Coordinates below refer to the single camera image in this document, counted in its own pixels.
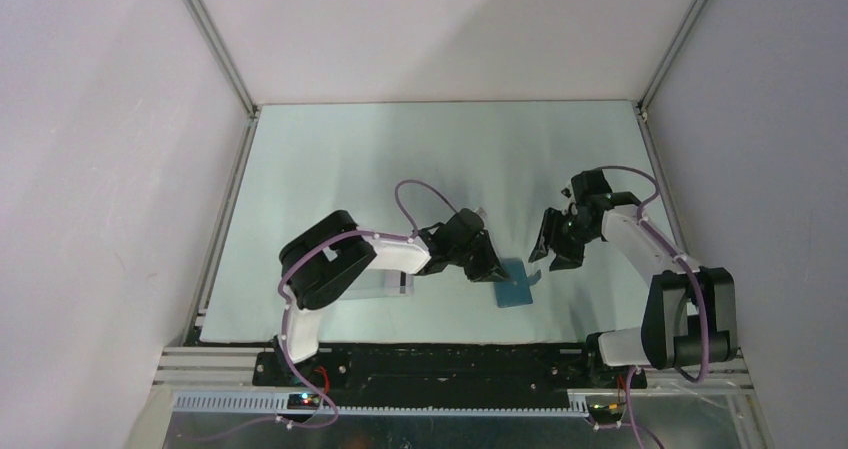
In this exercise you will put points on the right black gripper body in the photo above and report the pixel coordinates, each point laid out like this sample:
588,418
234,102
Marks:
575,228

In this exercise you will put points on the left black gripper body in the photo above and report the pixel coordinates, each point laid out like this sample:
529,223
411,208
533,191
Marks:
459,254

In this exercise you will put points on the blue leather card holder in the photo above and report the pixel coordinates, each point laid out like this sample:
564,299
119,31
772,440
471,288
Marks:
517,290

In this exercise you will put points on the clear plastic card box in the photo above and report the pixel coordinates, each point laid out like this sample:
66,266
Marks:
371,284

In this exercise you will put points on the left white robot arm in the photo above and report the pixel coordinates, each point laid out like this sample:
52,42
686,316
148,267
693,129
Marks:
320,265

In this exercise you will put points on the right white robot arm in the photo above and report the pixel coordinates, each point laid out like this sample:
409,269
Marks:
689,321

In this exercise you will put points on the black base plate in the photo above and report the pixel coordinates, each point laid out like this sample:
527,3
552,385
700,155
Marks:
445,376

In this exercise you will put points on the aluminium frame rail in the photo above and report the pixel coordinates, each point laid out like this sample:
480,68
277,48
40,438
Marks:
217,46

